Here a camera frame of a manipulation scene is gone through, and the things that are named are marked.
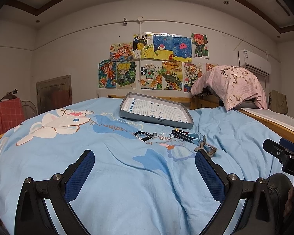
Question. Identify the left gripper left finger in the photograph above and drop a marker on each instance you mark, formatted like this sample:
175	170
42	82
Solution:
32	215

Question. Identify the blue black strap watch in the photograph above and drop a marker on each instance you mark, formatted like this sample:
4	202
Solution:
186	136

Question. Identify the pink floral blanket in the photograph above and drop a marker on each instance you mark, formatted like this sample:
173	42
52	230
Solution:
233	85

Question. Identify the dark wooden wall hatch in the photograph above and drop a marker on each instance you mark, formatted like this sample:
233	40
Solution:
53	93

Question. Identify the mermaid character drawing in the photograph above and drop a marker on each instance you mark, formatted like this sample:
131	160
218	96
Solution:
107	74

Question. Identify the blue sea painting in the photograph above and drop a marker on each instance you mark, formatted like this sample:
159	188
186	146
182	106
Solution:
172	47

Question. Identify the white mattress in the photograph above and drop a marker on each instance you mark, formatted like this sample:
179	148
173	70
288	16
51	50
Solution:
267	114

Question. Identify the red plaid cloth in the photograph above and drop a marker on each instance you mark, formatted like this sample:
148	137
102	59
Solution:
11	114

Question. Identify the white wall air conditioner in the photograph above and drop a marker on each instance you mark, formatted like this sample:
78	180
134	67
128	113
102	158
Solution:
254	62

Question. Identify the orange landscape drawing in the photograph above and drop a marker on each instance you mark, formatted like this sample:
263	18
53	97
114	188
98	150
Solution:
172	73

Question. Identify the grey cardboard box lid tray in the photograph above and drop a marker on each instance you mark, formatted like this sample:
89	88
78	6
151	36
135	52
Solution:
155	110

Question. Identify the yellow moon drawing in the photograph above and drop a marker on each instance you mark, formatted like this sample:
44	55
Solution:
143	46

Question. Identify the anime girl drawing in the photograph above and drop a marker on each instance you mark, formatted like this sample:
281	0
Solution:
121	51

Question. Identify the person's right hand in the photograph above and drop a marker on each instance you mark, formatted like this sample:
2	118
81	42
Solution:
290	202

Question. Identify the goldfish drawing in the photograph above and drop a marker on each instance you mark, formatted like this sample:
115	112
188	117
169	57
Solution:
151	75

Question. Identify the wooden bed frame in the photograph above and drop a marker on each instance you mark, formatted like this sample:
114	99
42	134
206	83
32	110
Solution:
194	103

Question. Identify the doodle pattern drawing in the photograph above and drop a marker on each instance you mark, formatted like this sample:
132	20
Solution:
191	73

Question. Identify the beige claw hair clip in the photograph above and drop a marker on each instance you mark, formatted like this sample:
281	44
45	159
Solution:
203	145

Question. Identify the light blue cartoon duvet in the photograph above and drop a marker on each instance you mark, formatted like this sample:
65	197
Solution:
138	185

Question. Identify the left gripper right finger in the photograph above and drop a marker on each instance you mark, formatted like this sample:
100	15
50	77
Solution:
256	217

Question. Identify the blond character drawing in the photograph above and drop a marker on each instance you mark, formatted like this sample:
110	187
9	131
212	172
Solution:
126	75

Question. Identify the red hair character drawing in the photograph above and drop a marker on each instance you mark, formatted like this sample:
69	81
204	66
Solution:
200	41

